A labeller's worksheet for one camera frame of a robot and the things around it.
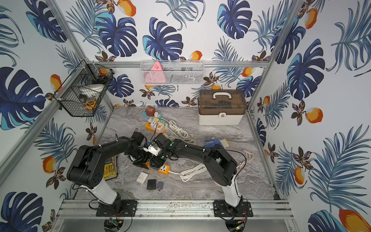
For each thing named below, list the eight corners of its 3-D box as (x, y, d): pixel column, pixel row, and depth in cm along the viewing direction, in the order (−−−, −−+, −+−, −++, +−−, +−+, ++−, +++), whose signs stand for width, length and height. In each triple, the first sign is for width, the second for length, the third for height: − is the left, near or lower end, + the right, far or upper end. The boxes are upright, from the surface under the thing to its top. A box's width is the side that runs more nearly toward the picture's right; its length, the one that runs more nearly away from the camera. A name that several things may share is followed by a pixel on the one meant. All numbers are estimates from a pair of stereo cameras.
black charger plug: (147, 189, 82) (146, 188, 80) (148, 180, 85) (147, 179, 83) (155, 189, 82) (155, 188, 80) (156, 180, 85) (156, 179, 83)
